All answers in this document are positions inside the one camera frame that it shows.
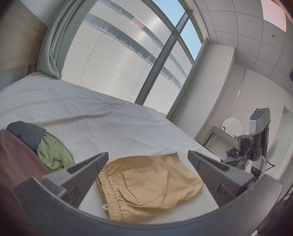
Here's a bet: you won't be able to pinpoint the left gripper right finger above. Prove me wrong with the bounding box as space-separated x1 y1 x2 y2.
187 150 256 208

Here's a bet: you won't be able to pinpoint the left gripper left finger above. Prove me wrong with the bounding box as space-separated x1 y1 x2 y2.
41 152 109 208

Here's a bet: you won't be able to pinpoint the tan shorts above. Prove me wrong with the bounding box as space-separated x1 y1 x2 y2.
96 153 205 223

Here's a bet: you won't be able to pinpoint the bed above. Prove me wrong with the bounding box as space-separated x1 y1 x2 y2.
0 0 222 224

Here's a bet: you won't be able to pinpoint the grey small table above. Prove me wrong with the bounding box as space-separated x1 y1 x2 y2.
203 126 238 148

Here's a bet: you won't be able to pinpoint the green garment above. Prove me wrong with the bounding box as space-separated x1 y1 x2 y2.
38 131 76 173

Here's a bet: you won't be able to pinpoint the round white mirror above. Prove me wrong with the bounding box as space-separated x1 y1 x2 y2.
221 117 244 138

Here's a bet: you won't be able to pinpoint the brown shorts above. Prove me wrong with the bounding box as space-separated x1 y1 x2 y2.
0 129 51 221

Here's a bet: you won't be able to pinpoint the black garment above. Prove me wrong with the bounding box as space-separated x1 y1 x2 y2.
6 121 47 154

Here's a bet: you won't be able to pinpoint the grey-green curtain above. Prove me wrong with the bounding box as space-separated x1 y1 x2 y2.
165 37 211 130
36 0 99 80

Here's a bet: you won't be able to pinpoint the window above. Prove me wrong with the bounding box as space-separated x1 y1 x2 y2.
60 0 208 118

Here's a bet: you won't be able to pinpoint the ceiling light panel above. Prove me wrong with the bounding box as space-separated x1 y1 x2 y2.
259 0 287 31

